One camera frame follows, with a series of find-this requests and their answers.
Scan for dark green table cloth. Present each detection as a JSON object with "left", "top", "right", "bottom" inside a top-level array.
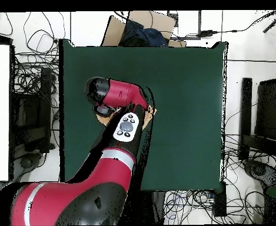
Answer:
[{"left": 58, "top": 38, "right": 229, "bottom": 192}]

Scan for brown cardboard box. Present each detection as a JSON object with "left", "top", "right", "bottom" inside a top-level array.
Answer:
[{"left": 101, "top": 10, "right": 187, "bottom": 48}]

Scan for black power adapter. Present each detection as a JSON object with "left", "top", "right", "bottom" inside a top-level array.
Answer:
[{"left": 197, "top": 29, "right": 219, "bottom": 38}]

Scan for tan terry towel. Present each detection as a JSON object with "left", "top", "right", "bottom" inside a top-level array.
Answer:
[{"left": 95, "top": 107, "right": 158, "bottom": 131}]

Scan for black stand frame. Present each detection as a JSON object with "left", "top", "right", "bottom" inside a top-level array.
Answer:
[
  {"left": 238, "top": 77, "right": 276, "bottom": 162},
  {"left": 10, "top": 67, "right": 56, "bottom": 154}
]

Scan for black rectangular box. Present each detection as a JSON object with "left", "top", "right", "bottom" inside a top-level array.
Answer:
[{"left": 213, "top": 181, "right": 227, "bottom": 218}]

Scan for dark blue garment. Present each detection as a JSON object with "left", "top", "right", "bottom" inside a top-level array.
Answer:
[{"left": 118, "top": 19, "right": 169, "bottom": 48}]

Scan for tangled black floor cables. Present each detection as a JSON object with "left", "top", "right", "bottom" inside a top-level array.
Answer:
[
  {"left": 12, "top": 11, "right": 66, "bottom": 95},
  {"left": 163, "top": 134, "right": 270, "bottom": 225}
]

